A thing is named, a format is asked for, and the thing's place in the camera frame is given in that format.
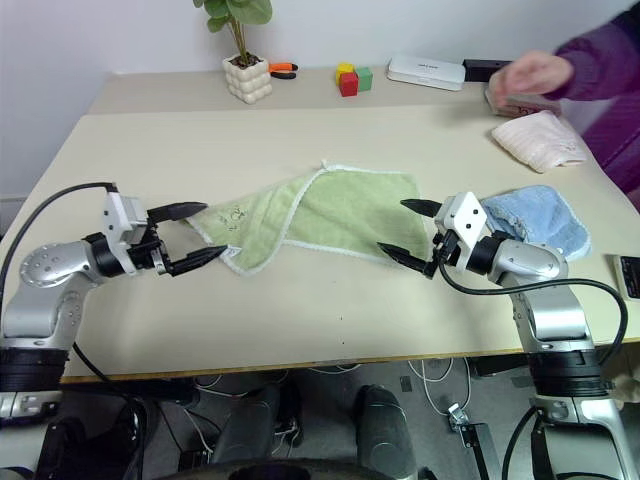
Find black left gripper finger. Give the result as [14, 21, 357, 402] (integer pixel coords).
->
[168, 245, 229, 277]
[146, 201, 209, 225]

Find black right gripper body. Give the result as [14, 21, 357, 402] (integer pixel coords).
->
[432, 227, 464, 269]

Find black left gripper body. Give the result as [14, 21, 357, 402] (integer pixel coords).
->
[127, 222, 175, 277]

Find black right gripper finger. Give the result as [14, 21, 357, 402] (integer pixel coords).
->
[399, 198, 442, 219]
[377, 242, 439, 279]

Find green towel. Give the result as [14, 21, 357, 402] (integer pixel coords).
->
[182, 158, 432, 277]

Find beige towel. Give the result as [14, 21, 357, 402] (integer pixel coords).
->
[483, 84, 557, 119]

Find blue towel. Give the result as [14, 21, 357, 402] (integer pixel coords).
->
[479, 184, 592, 262]

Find pink towel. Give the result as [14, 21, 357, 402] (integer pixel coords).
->
[490, 110, 587, 175]

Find person's bare hand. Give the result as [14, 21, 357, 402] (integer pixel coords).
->
[487, 49, 575, 107]

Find white flat box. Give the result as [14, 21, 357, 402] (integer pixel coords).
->
[385, 55, 467, 92]

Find white bubble plant pot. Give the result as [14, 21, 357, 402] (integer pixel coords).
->
[222, 52, 274, 105]

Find black rectangular box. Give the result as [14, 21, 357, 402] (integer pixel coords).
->
[462, 58, 514, 84]

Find dark rounded shape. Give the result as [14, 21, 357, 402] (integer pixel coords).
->
[212, 383, 304, 464]
[353, 383, 419, 480]

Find white card with dark print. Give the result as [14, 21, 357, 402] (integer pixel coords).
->
[606, 253, 640, 302]

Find green leafy plant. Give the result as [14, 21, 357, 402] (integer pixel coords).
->
[192, 0, 274, 60]

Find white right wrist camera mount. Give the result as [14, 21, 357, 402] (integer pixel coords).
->
[433, 192, 489, 274]

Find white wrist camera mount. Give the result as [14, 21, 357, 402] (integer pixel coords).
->
[102, 191, 150, 275]
[433, 192, 489, 274]

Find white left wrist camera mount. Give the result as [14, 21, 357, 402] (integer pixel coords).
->
[102, 191, 150, 275]

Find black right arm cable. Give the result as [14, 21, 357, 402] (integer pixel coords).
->
[437, 259, 629, 369]

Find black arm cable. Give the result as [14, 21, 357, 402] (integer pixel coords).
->
[437, 259, 629, 369]
[0, 181, 121, 384]

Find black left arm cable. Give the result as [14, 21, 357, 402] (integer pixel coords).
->
[0, 181, 121, 384]

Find white cable under table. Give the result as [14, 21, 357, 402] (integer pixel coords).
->
[407, 357, 474, 417]

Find orange handled pliers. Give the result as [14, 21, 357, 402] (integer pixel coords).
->
[267, 61, 300, 81]

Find metal clamp with black bracket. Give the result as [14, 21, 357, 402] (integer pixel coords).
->
[447, 403, 494, 480]

